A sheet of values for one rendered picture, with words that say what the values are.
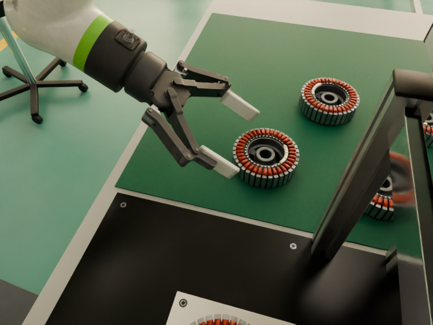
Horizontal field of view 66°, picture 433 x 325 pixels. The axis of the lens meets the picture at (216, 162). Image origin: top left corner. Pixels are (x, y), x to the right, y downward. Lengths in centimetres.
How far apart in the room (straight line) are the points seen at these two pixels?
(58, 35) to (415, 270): 48
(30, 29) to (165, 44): 183
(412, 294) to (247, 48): 73
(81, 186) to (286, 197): 117
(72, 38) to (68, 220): 107
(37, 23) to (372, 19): 84
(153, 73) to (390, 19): 75
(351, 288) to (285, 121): 33
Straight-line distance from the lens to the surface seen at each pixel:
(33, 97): 202
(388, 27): 106
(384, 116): 29
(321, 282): 48
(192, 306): 44
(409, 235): 23
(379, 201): 55
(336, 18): 105
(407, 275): 22
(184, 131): 50
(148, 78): 51
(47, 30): 53
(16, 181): 174
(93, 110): 192
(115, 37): 52
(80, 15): 53
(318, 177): 60
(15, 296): 143
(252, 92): 73
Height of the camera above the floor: 121
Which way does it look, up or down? 51 degrees down
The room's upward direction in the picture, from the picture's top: straight up
